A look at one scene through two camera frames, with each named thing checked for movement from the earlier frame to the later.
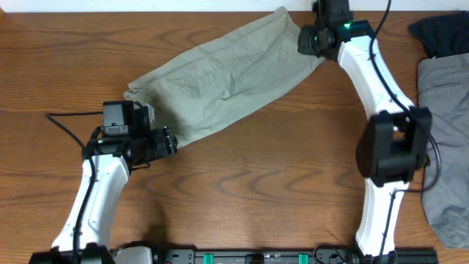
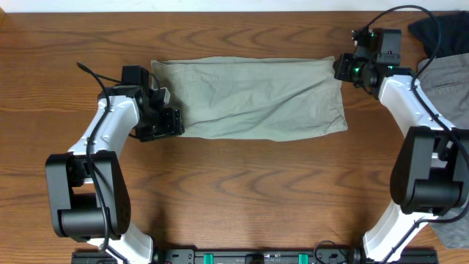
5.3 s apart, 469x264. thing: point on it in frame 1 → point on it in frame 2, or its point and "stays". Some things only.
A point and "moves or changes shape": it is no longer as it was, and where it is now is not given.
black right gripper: x=303 y=45 → x=340 y=70
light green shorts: x=225 y=75 moves or changes shape
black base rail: x=152 y=254 stays
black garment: x=442 y=36 stays
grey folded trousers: x=443 y=87 stays
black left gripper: x=165 y=140 → x=174 y=125
